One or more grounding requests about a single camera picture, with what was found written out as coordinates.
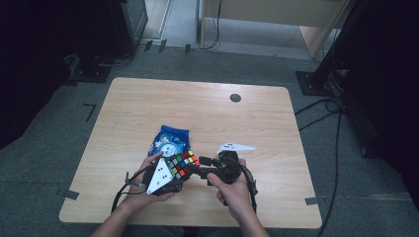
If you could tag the multicoloured puzzle cube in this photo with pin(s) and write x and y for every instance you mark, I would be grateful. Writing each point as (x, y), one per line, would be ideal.
(183, 164)

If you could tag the dark round table grommet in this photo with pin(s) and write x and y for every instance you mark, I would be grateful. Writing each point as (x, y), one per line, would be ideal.
(235, 97)

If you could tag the black cabinet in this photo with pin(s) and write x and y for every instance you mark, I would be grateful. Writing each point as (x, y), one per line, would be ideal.
(131, 23)

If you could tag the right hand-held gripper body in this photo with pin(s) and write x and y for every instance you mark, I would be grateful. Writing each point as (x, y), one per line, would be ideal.
(227, 169)

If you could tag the blue wet wipes pack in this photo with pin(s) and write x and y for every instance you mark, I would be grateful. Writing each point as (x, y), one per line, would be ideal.
(171, 140)

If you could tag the light wooden cabinet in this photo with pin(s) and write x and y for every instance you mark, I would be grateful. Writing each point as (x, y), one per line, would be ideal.
(263, 13)

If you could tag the person's right hand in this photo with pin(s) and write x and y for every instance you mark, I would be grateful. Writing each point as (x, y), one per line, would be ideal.
(235, 197)

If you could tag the black floor tape strip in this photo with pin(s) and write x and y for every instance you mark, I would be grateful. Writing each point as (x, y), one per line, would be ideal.
(148, 45)
(162, 46)
(187, 48)

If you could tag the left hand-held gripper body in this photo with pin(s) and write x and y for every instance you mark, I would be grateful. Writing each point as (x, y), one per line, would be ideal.
(159, 177)

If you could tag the black stand base with post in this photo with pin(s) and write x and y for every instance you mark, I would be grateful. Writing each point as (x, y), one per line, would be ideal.
(313, 84)

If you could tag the person's left hand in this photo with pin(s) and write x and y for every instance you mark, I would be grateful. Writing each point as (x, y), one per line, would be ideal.
(140, 197)

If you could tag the grey tape piece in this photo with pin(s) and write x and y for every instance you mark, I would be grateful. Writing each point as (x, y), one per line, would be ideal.
(68, 194)
(314, 200)

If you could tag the dark curtain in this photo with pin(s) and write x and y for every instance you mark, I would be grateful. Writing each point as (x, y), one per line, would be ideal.
(39, 59)
(388, 98)

